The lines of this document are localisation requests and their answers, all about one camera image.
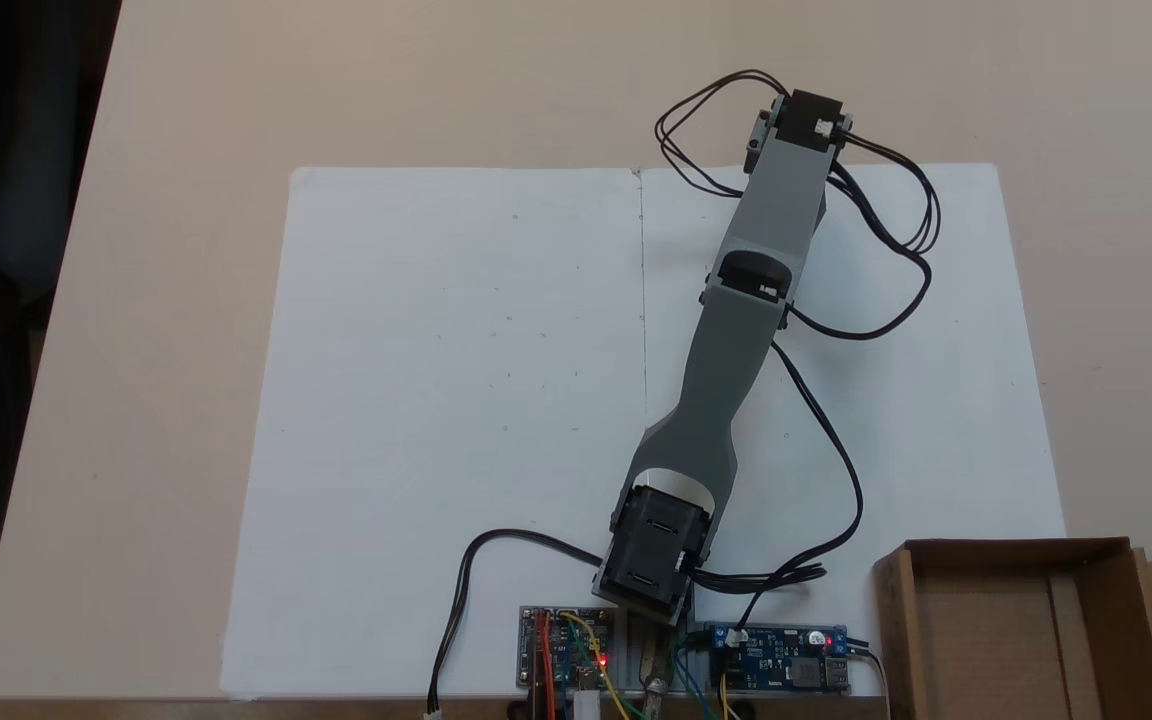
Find blue circuit board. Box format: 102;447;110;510
701;625;852;694

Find brown cardboard box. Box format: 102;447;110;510
872;537;1152;720

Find black power cable white plug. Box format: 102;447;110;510
425;529;605;718

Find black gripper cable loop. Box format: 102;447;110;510
653;69;789;198

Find short black cable bundle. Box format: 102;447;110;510
684;563;829;593

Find grey circuit board coloured wires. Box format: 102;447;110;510
518;605;617;693

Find orange red wire pair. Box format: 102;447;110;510
530;611;559;720

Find long black elbow cable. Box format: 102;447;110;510
734;340;865;633

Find yellow wire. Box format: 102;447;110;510
560;611;633;720

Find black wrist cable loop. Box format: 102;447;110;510
788;132;941;342

